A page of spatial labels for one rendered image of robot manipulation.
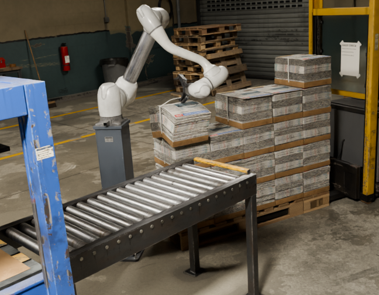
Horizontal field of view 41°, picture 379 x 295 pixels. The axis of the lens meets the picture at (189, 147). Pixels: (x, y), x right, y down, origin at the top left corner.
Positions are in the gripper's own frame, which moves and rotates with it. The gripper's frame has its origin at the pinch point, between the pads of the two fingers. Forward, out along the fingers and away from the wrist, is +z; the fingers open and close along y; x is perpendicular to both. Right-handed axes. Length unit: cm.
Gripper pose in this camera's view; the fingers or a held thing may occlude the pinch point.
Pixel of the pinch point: (176, 88)
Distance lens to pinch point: 355.2
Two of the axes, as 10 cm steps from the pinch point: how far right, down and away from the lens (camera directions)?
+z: -4.7, -1.4, 8.7
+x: 8.8, -1.7, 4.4
